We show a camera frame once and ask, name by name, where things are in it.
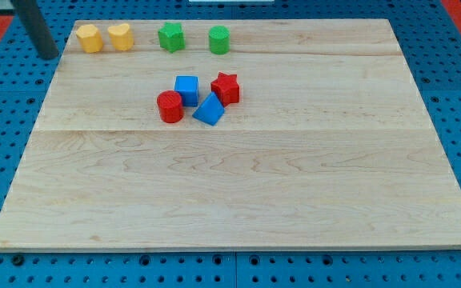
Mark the yellow hexagon block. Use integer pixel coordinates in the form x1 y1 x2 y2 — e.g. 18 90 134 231
75 24 103 54

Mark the yellow heart block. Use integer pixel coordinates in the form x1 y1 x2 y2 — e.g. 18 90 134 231
107 23 134 51

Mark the blue triangle block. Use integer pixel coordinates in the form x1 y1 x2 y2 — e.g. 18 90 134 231
192 92 225 126

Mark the red star block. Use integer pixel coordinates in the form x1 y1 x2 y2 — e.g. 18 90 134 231
210 72 240 107

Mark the red cylinder block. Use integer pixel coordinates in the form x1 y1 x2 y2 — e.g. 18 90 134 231
156 90 184 123

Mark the blue cube block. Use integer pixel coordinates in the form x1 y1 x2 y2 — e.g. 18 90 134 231
174 75 199 107

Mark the light wooden board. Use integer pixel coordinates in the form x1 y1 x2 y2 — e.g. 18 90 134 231
0 19 461 253

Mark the green cylinder block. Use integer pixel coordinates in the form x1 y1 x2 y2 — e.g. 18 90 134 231
208 26 231 54

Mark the green star block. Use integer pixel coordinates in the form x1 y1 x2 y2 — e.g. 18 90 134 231
158 22 185 53

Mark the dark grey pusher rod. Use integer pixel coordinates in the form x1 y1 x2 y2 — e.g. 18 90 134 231
10 0 59 60

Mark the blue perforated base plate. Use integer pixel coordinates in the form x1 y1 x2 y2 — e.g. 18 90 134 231
0 0 461 287

